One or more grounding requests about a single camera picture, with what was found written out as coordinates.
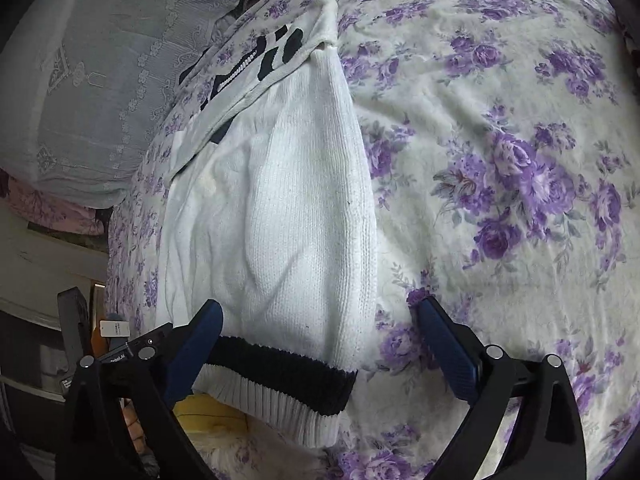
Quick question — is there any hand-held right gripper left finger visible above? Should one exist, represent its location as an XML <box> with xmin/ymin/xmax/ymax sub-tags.
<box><xmin>55</xmin><ymin>299</ymin><xmax>224</xmax><ymax>480</ymax></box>

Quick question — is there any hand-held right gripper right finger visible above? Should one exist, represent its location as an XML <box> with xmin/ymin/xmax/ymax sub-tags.
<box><xmin>416</xmin><ymin>296</ymin><xmax>588</xmax><ymax>480</ymax></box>

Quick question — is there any white knit sweater navy trim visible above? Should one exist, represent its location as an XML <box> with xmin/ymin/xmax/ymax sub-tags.
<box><xmin>154</xmin><ymin>0</ymin><xmax>378</xmax><ymax>448</ymax></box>

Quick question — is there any person's left hand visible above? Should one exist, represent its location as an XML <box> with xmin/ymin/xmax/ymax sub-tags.
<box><xmin>121</xmin><ymin>399</ymin><xmax>151</xmax><ymax>456</ymax></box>

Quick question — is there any yellow cloth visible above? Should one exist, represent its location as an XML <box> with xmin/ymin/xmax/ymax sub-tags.
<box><xmin>172</xmin><ymin>394</ymin><xmax>251</xmax><ymax>441</ymax></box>

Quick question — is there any white wooden cabinet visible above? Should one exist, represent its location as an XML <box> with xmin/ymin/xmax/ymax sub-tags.
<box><xmin>0</xmin><ymin>212</ymin><xmax>110</xmax><ymax>321</ymax></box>

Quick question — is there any pink floral cloth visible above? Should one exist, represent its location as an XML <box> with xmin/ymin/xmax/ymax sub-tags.
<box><xmin>0</xmin><ymin>167</ymin><xmax>113</xmax><ymax>236</ymax></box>

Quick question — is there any purple floral bed sheet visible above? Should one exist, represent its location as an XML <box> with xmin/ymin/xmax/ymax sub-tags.
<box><xmin>102</xmin><ymin>0</ymin><xmax>640</xmax><ymax>480</ymax></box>

